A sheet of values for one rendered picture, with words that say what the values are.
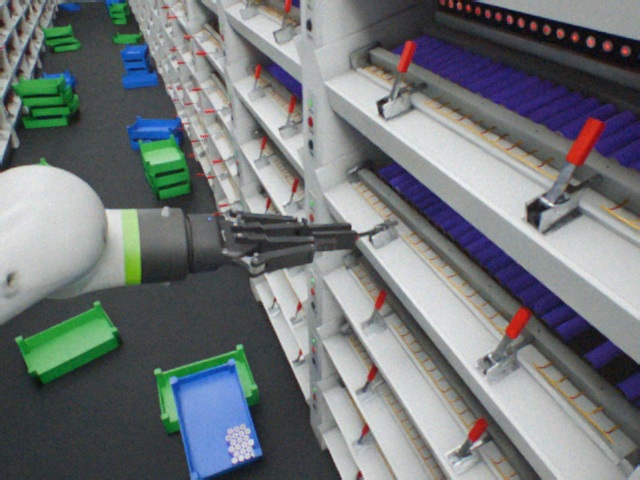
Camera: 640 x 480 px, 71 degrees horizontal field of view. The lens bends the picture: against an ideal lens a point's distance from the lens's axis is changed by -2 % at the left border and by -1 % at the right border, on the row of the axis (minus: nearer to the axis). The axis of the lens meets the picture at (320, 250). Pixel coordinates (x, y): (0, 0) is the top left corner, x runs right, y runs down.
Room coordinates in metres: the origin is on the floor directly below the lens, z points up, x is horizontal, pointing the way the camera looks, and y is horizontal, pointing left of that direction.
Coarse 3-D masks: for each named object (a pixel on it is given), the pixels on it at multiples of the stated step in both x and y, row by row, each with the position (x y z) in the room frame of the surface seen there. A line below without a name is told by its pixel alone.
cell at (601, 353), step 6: (606, 342) 0.32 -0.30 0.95; (612, 342) 0.32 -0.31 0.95; (600, 348) 0.32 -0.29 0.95; (606, 348) 0.31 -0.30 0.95; (612, 348) 0.31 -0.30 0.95; (618, 348) 0.31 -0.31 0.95; (588, 354) 0.31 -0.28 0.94; (594, 354) 0.31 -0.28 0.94; (600, 354) 0.31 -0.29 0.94; (606, 354) 0.31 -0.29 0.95; (612, 354) 0.31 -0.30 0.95; (618, 354) 0.31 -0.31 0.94; (588, 360) 0.31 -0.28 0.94; (594, 360) 0.30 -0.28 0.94; (600, 360) 0.30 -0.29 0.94; (606, 360) 0.30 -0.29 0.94; (612, 360) 0.31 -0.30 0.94; (594, 366) 0.30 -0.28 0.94; (600, 366) 0.30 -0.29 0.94
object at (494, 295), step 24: (360, 192) 0.69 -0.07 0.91; (384, 192) 0.65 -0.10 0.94; (384, 216) 0.61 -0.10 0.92; (408, 216) 0.58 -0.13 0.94; (432, 240) 0.52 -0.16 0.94; (456, 264) 0.47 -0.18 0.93; (480, 288) 0.43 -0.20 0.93; (504, 312) 0.39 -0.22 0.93; (528, 336) 0.35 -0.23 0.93; (552, 336) 0.34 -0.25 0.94; (552, 360) 0.32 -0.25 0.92; (576, 360) 0.30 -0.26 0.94; (552, 384) 0.29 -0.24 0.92; (576, 384) 0.29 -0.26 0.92; (600, 384) 0.27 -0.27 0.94; (600, 408) 0.26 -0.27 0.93; (624, 408) 0.25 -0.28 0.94; (624, 432) 0.24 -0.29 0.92
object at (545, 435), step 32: (352, 160) 0.75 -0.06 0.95; (384, 160) 0.77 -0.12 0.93; (352, 192) 0.71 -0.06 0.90; (352, 224) 0.62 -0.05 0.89; (384, 256) 0.54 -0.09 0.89; (416, 256) 0.52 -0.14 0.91; (416, 288) 0.46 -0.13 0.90; (448, 288) 0.45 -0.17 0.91; (416, 320) 0.45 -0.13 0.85; (448, 320) 0.40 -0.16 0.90; (448, 352) 0.37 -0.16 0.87; (480, 352) 0.35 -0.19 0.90; (480, 384) 0.31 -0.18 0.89; (512, 384) 0.30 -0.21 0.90; (512, 416) 0.27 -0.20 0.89; (544, 416) 0.27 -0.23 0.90; (544, 448) 0.23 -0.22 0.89; (576, 448) 0.23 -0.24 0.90
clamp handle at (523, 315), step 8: (520, 312) 0.33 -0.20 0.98; (528, 312) 0.33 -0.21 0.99; (512, 320) 0.33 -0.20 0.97; (520, 320) 0.33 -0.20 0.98; (528, 320) 0.33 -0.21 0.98; (512, 328) 0.33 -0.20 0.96; (520, 328) 0.32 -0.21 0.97; (504, 336) 0.33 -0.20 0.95; (512, 336) 0.32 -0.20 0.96; (504, 344) 0.33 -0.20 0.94; (496, 352) 0.33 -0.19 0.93; (504, 352) 0.32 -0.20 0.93; (496, 360) 0.32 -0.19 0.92
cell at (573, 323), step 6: (576, 318) 0.36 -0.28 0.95; (582, 318) 0.35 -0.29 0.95; (564, 324) 0.35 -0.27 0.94; (570, 324) 0.35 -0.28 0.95; (576, 324) 0.35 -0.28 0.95; (582, 324) 0.35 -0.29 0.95; (588, 324) 0.35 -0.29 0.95; (558, 330) 0.35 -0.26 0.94; (564, 330) 0.34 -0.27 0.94; (570, 330) 0.34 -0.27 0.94; (576, 330) 0.34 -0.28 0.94; (582, 330) 0.34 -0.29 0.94; (564, 336) 0.34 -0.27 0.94; (570, 336) 0.34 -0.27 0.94; (564, 342) 0.34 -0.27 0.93
